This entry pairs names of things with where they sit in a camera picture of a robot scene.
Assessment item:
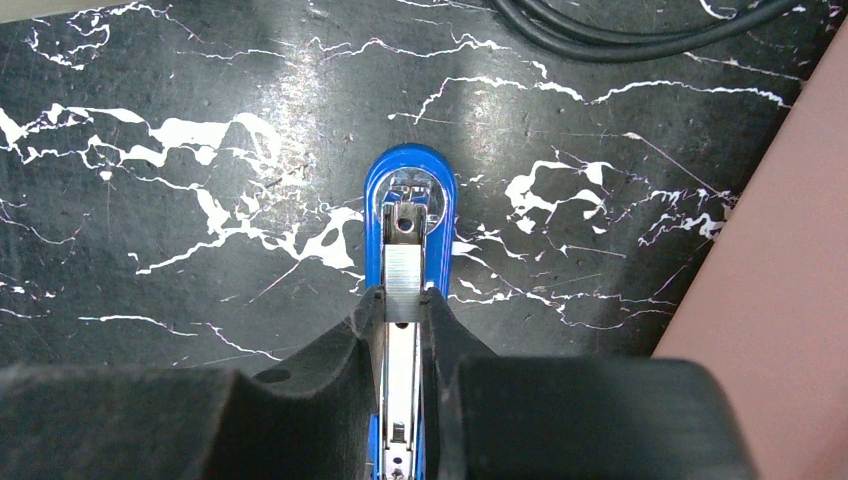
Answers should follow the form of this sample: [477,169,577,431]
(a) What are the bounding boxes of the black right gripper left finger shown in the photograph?
[1,287,385,479]

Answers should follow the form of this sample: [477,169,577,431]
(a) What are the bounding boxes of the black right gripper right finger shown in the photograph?
[419,288,758,479]

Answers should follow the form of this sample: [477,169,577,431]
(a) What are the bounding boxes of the silver staple strip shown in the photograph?
[383,244,423,323]

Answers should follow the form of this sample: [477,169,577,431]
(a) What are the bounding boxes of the pink translucent plastic storage box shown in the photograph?
[655,28,847,479]

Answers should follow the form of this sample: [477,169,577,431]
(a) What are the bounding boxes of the coiled black usb cable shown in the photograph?
[486,0,806,65]

